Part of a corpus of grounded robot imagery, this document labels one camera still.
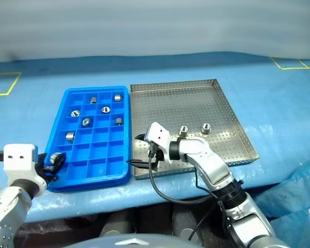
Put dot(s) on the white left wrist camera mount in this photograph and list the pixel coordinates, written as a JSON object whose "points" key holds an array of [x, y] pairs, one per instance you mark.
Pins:
{"points": [[18, 157]]}

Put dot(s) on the dark grey rounded shape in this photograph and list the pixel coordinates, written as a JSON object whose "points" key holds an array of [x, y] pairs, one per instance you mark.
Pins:
{"points": [[115, 224], [184, 222]]}

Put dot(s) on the small metal roller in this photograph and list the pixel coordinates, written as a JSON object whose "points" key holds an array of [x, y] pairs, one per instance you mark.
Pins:
{"points": [[117, 98], [93, 99], [70, 137], [183, 130], [205, 128], [75, 113], [106, 109], [86, 121], [118, 121], [54, 158]]}

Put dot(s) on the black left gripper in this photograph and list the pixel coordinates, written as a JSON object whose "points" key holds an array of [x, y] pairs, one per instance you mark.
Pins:
{"points": [[41, 168]]}

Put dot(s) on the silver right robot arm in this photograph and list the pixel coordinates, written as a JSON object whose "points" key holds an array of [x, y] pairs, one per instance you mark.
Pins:
{"points": [[211, 165]]}

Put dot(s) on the blue compartment plastic tray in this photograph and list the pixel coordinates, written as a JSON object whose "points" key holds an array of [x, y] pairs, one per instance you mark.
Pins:
{"points": [[100, 165]]}

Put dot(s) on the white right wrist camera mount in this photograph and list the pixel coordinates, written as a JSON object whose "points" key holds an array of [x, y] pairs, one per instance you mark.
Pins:
{"points": [[158, 134]]}

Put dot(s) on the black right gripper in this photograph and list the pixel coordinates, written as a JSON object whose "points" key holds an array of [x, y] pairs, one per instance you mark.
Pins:
{"points": [[159, 154]]}

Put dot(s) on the silver robot torso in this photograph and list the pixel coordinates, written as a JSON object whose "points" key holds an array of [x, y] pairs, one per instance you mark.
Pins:
{"points": [[134, 242]]}

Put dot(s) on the perforated steel tray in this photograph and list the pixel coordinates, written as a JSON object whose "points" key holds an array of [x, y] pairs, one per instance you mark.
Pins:
{"points": [[186, 103]]}

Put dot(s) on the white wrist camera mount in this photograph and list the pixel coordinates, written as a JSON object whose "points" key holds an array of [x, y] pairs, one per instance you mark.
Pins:
{"points": [[18, 157], [158, 134]]}

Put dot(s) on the blue draped plastic sheet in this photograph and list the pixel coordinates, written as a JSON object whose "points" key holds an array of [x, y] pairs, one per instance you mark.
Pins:
{"points": [[294, 201]]}

